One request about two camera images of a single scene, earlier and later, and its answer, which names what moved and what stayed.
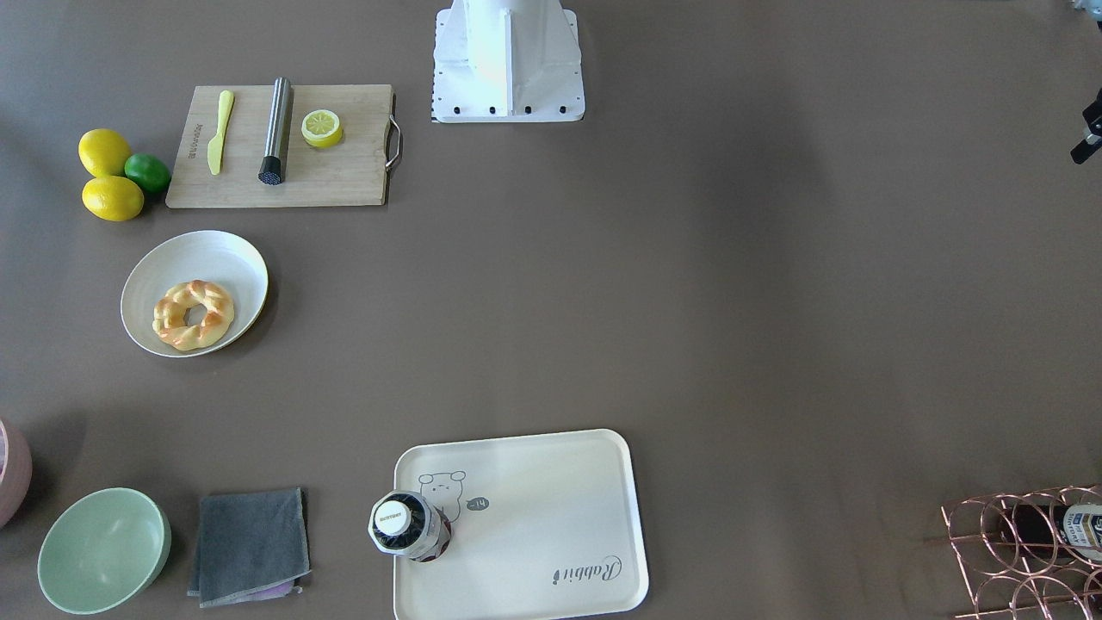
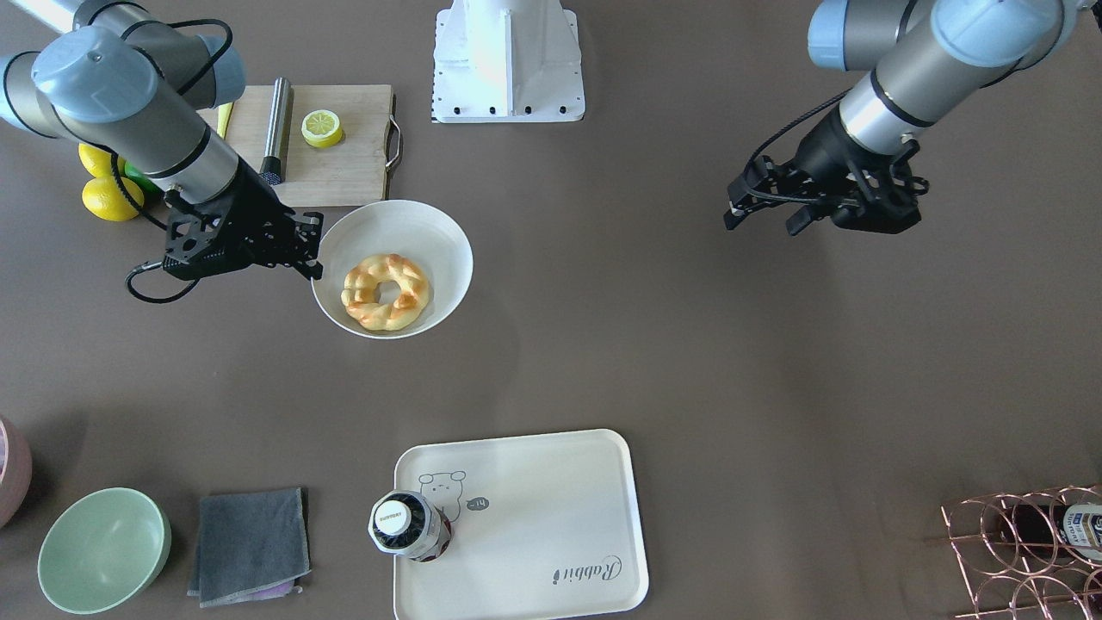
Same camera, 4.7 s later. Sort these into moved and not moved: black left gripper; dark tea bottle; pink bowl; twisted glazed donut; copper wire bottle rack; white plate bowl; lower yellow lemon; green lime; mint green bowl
Moved: white plate bowl; black left gripper; twisted glazed donut
Not moved: lower yellow lemon; green lime; copper wire bottle rack; mint green bowl; dark tea bottle; pink bowl
